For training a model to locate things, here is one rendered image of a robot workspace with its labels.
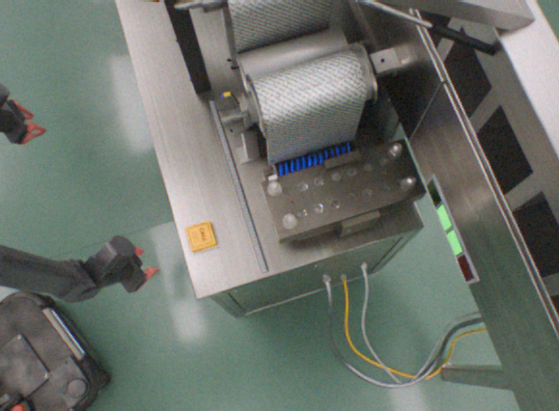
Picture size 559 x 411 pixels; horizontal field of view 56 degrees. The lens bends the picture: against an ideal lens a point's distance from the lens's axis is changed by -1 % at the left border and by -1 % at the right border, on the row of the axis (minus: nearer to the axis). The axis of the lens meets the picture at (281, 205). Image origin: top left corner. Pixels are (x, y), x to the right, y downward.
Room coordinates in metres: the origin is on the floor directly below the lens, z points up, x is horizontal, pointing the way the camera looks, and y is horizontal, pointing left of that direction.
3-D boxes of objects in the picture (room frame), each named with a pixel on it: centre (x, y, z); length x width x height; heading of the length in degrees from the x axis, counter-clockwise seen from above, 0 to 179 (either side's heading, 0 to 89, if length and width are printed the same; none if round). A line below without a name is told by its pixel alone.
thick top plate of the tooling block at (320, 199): (0.42, -0.16, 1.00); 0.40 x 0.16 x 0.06; 105
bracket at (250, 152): (0.58, 0.09, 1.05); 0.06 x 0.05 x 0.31; 105
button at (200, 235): (0.34, 0.23, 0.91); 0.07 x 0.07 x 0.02; 15
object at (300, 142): (0.53, -0.09, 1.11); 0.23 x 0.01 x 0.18; 105
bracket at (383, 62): (0.63, -0.25, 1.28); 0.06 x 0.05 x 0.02; 105
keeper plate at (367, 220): (0.34, -0.20, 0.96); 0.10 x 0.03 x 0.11; 105
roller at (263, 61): (0.70, -0.05, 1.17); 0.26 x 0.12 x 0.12; 105
